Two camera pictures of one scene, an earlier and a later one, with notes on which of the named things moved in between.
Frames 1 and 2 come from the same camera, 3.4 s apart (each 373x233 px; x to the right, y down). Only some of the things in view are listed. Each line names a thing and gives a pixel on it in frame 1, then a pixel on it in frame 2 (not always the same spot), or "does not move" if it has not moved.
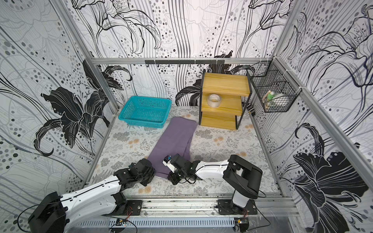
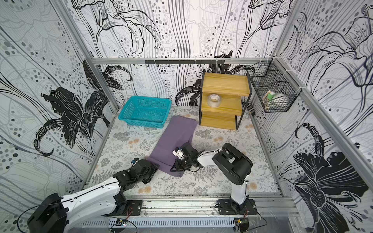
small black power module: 244,223 does not move
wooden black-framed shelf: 221,107 does not move
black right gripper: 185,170 -> 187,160
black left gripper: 152,172 does not move
